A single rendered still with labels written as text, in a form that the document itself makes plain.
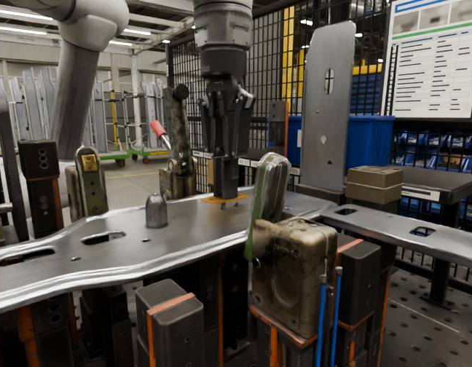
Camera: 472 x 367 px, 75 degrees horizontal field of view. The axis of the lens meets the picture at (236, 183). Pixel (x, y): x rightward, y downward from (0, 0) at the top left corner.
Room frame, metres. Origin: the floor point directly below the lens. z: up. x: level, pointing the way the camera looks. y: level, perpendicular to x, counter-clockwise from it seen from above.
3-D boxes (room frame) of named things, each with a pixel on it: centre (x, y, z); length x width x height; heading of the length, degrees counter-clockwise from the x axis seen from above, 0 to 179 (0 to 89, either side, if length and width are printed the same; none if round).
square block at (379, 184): (0.59, -0.27, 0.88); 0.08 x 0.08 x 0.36; 39
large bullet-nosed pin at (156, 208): (0.44, 0.12, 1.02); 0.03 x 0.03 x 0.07
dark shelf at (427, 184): (0.95, -0.19, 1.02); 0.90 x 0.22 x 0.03; 39
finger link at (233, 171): (0.50, 0.00, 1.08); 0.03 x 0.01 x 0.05; 39
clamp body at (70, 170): (0.56, 0.28, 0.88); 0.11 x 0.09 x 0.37; 39
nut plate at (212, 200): (0.52, 0.02, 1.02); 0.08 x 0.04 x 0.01; 129
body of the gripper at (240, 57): (0.52, 0.02, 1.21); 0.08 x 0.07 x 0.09; 39
